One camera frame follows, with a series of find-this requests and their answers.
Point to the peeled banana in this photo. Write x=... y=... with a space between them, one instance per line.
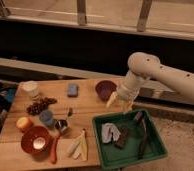
x=79 y=148

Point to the purple bowl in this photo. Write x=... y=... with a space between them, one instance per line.
x=104 y=89

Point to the white cloth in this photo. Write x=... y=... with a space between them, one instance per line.
x=109 y=132

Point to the orange carrot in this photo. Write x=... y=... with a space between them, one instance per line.
x=53 y=154

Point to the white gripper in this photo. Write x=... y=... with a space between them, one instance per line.
x=127 y=90

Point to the orange bowl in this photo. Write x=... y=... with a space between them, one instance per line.
x=35 y=140

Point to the blue cup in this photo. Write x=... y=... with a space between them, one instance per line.
x=47 y=118

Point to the small metal cup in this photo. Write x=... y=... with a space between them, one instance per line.
x=61 y=125

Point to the blue sponge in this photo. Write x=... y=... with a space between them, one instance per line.
x=72 y=90

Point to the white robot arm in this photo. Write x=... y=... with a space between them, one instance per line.
x=143 y=67

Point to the orange fruit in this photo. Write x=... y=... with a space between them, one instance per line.
x=24 y=123

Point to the green plastic tray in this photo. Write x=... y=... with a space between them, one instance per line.
x=112 y=157

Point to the dark grape bunch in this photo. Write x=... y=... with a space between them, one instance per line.
x=37 y=107

